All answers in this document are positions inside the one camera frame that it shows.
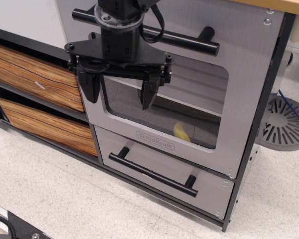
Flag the yellow toy banana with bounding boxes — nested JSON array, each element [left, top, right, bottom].
[[173, 122, 191, 142]]

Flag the wooden countertop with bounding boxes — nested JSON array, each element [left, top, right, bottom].
[[235, 0, 299, 15]]

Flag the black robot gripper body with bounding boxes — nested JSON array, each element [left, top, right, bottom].
[[64, 9, 175, 86]]

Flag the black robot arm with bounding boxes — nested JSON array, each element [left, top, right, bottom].
[[65, 0, 175, 110]]

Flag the grey toy oven door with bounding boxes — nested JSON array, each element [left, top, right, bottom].
[[55, 0, 286, 179]]

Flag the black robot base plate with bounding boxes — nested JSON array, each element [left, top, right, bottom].
[[0, 211, 52, 239]]

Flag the upper wood-pattern storage bin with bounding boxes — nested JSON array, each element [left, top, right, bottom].
[[0, 45, 84, 113]]

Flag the black drawer handle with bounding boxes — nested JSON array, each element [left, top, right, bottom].
[[109, 147, 198, 197]]

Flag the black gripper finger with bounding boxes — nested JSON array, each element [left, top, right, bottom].
[[77, 67, 101, 103], [139, 73, 161, 110]]

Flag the wood-pattern storage bin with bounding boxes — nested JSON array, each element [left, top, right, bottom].
[[0, 45, 84, 113], [0, 90, 97, 157]]

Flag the grey round slotted base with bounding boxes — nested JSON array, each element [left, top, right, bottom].
[[256, 95, 299, 151]]

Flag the white oven shelf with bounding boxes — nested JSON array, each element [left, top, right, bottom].
[[102, 62, 229, 118]]

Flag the blue cable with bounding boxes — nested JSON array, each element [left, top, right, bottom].
[[278, 89, 299, 126]]

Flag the lower wood-pattern storage bin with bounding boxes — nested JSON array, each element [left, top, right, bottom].
[[0, 90, 97, 157]]

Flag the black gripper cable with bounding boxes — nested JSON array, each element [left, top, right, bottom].
[[139, 5, 165, 44]]

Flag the grey lower oven drawer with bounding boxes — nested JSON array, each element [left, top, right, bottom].
[[95, 127, 234, 219]]

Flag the black toy kitchen frame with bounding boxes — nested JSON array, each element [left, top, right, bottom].
[[0, 13, 296, 231]]

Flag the black oven door handle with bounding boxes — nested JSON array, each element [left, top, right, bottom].
[[72, 8, 220, 56]]

